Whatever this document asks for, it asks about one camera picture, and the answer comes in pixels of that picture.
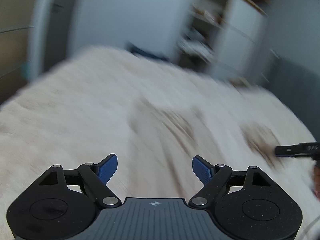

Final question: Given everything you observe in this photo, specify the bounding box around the beige dotted garment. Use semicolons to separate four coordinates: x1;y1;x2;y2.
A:
240;123;281;168
130;99;210;142

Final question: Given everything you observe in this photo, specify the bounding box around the grey padded headboard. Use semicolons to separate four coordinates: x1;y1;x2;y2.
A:
263;56;319;141

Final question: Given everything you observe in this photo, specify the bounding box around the cream fluffy bed blanket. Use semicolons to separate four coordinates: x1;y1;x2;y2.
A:
1;47;319;239

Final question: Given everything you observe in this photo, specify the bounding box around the dark blue bag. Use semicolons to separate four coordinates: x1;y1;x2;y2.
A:
126;42;171;63

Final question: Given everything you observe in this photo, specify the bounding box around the white wardrobe with shelves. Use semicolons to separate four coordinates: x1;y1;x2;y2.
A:
177;0;268;83

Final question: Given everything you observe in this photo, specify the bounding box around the grey door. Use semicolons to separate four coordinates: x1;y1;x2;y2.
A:
43;0;76;72

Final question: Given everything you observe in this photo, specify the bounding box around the beige drawer cabinet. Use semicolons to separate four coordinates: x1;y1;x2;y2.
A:
1;0;35;102

